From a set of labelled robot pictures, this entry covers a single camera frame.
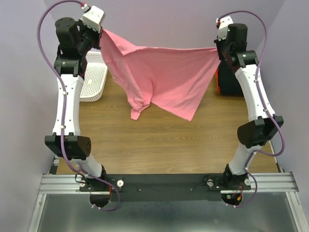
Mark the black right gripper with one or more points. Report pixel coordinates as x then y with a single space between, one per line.
218 43

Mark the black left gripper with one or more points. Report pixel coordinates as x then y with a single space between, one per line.
97 35

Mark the pink t shirt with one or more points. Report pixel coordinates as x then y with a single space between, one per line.
175 80

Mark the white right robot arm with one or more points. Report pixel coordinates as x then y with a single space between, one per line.
263 122

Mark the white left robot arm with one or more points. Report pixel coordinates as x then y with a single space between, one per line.
75 41

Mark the orange folded t shirt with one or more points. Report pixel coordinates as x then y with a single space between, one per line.
217 80

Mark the white plastic basket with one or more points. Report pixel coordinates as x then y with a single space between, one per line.
95 77

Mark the black folded t shirt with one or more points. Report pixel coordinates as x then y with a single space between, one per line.
229 85

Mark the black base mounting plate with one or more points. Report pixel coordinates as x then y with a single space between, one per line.
164 187

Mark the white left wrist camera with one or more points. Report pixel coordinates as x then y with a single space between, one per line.
93 17

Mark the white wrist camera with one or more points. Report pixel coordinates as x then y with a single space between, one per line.
222 26
93 17

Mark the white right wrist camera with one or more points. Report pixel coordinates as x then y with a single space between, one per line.
222 26

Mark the aluminium frame rail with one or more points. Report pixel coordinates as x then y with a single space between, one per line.
266 182

